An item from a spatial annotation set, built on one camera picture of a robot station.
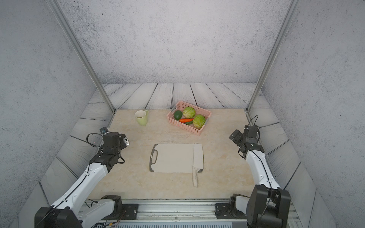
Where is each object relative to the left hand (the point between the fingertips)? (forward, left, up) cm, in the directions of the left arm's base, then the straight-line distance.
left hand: (119, 138), depth 83 cm
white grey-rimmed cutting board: (-4, -30, -17) cm, 34 cm away
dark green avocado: (+31, -33, -14) cm, 47 cm away
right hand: (0, -71, -1) cm, 71 cm away
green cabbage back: (+30, -41, -10) cm, 52 cm away
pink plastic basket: (+40, -35, -12) cm, 54 cm away
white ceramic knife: (-7, -46, -16) cm, 50 cm away
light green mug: (+24, -7, -8) cm, 26 cm away
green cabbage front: (+21, -48, -9) cm, 53 cm away
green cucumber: (+22, -41, -14) cm, 49 cm away
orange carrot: (+25, -37, -14) cm, 47 cm away
